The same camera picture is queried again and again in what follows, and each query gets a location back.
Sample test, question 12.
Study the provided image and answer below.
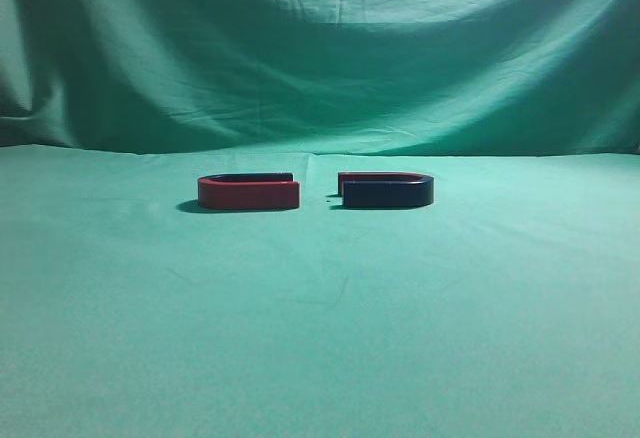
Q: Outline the red-blue horseshoe magnet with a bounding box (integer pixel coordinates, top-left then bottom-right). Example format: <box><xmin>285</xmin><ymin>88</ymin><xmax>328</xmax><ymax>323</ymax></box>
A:
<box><xmin>197</xmin><ymin>172</ymin><xmax>300</xmax><ymax>211</ymax></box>

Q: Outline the right blue-red horseshoe magnet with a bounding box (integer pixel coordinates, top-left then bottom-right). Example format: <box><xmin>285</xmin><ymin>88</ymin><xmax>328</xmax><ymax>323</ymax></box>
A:
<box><xmin>338</xmin><ymin>172</ymin><xmax>435</xmax><ymax>209</ymax></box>

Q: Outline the green cloth backdrop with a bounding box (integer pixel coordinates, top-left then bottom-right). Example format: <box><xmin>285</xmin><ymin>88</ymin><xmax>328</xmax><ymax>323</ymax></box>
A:
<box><xmin>1</xmin><ymin>0</ymin><xmax>639</xmax><ymax>437</ymax></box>

